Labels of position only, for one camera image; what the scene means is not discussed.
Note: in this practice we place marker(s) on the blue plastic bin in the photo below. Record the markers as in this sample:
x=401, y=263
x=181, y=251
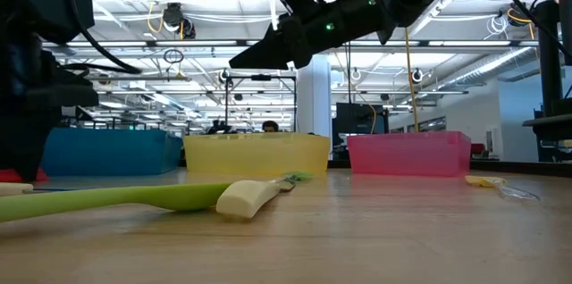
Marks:
x=111, y=152

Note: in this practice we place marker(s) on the person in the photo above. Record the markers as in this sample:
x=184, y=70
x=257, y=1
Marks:
x=270, y=126

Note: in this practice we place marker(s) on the pink translucent plastic bin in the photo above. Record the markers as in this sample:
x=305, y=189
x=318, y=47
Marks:
x=409, y=154

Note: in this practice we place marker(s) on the long LED light bar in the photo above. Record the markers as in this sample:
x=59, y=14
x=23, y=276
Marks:
x=179, y=43

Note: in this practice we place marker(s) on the green silicone spoon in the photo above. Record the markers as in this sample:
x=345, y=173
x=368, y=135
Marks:
x=111, y=197

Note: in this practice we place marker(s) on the wooden stick utensil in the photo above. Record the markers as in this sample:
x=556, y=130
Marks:
x=13, y=189

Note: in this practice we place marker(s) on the black monitor mount post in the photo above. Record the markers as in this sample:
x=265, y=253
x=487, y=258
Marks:
x=550, y=74

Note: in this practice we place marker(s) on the yellow translucent plastic bin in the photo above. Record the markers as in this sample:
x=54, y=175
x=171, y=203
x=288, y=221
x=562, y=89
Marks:
x=259, y=152

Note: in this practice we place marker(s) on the black background frame rig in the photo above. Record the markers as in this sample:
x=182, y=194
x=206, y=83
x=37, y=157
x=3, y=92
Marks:
x=261, y=77

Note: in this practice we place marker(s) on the black background monitor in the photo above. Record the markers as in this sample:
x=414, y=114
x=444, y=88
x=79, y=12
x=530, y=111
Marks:
x=357, y=119

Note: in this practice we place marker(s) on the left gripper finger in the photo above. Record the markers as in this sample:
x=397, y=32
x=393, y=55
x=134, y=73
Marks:
x=27, y=141

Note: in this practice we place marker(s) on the white building column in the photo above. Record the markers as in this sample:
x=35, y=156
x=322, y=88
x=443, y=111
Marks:
x=313, y=96

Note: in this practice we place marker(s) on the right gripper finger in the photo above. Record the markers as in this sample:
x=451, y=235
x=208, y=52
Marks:
x=277, y=52

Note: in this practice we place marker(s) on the grey side desk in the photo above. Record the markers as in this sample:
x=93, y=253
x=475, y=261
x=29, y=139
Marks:
x=549, y=127

